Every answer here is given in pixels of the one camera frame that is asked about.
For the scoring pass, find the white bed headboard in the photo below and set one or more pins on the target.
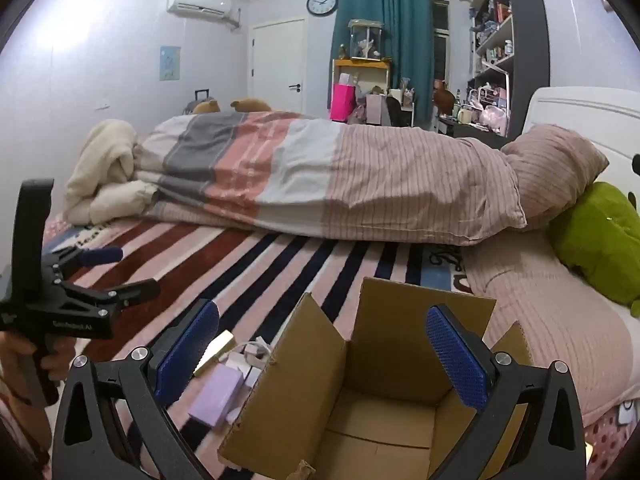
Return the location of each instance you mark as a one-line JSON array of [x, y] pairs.
[[608, 117]]

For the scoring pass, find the pink pillow on mattress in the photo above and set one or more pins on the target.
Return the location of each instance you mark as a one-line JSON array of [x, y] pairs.
[[562, 317]]

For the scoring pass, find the brown teddy bear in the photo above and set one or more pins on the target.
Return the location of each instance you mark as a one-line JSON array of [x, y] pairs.
[[249, 105]]

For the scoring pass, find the purple rectangular box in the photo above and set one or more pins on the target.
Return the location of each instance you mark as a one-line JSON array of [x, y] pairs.
[[215, 400]]

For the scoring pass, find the striped plush bed blanket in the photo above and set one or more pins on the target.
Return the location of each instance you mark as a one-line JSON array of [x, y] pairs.
[[254, 278]]

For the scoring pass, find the white air conditioner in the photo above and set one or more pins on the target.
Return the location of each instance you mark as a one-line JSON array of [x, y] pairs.
[[215, 9]]

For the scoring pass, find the cream fleece blanket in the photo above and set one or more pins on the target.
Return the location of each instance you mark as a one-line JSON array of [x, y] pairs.
[[102, 186]]

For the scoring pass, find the brown cardboard box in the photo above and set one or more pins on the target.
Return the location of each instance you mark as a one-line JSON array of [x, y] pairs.
[[374, 403]]

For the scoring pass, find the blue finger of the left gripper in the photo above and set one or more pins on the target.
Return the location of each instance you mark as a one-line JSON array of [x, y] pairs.
[[122, 296], [71, 259]]

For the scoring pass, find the white door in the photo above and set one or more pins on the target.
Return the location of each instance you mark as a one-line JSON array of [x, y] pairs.
[[278, 64]]

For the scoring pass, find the teal curtain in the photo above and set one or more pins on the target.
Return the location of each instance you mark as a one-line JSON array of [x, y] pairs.
[[407, 40]]

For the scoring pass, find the small blue wall poster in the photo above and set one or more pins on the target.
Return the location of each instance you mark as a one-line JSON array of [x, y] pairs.
[[170, 63]]

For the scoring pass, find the white small box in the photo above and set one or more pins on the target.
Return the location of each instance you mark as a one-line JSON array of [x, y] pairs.
[[249, 369]]

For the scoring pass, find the dark tall bookshelf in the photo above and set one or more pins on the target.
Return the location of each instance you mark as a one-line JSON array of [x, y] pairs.
[[511, 56]]

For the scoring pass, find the brown round plush toy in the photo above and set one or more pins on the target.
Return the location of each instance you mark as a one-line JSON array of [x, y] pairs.
[[443, 99]]

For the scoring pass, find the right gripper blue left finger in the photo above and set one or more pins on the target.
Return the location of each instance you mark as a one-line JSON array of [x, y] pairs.
[[179, 348]]

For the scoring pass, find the round wall clock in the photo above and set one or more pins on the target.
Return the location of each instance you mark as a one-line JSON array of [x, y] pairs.
[[321, 8]]

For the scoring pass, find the gold shiny small box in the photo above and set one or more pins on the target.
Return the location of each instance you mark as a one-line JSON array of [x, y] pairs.
[[219, 346]]

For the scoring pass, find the striped folded duvet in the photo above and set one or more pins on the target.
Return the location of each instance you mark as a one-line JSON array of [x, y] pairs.
[[294, 174]]

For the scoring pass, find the pink striped pillow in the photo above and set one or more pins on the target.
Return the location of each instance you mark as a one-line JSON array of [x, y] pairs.
[[554, 166]]

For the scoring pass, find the bright pink bag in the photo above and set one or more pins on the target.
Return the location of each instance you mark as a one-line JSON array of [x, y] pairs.
[[342, 102]]

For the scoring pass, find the green plush toy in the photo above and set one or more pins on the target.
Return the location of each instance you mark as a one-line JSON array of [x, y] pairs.
[[599, 239]]

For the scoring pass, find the yellow wooden desk shelf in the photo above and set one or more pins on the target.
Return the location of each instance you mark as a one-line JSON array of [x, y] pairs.
[[366, 74]]

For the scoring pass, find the glass display case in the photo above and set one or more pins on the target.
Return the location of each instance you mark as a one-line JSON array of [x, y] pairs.
[[365, 39]]

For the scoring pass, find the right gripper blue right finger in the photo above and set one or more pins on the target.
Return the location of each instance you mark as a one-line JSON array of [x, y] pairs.
[[463, 355]]

